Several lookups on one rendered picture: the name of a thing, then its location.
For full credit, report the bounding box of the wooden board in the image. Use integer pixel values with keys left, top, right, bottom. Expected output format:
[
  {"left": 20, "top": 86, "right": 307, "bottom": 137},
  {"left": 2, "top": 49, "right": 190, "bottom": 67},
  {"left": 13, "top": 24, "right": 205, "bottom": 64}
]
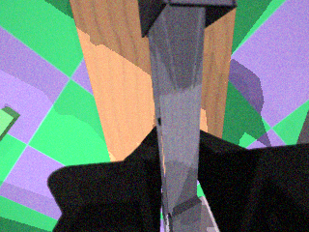
[{"left": 70, "top": 0, "right": 237, "bottom": 161}]

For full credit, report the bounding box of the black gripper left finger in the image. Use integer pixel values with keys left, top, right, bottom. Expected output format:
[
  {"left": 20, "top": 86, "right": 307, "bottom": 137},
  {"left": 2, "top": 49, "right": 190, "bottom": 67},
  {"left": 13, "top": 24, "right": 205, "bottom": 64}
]
[{"left": 46, "top": 126, "right": 162, "bottom": 232}]

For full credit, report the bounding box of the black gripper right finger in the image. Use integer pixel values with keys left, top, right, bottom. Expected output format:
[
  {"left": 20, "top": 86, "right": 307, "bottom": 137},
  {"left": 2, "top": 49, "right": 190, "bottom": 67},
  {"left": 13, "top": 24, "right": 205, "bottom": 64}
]
[{"left": 198, "top": 130, "right": 309, "bottom": 232}]

